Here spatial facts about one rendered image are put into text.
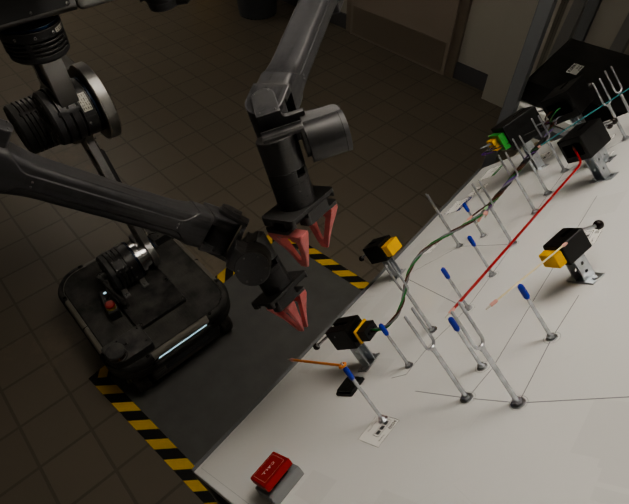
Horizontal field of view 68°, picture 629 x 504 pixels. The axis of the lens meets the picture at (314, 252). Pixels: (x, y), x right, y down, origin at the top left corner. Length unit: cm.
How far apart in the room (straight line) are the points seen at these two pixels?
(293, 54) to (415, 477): 61
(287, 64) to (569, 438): 60
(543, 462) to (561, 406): 7
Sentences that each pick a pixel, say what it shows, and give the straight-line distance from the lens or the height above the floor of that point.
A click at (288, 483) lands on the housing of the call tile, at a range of 72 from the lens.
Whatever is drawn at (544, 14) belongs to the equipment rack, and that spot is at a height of 132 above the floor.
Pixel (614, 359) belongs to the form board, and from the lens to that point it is 60.
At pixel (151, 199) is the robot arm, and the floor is 132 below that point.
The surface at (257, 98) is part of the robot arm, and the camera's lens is 69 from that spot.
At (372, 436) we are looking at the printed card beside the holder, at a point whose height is 115.
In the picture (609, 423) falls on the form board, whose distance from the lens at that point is 54.
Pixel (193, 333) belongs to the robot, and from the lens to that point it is 191.
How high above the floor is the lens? 180
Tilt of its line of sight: 49 degrees down
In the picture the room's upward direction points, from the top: straight up
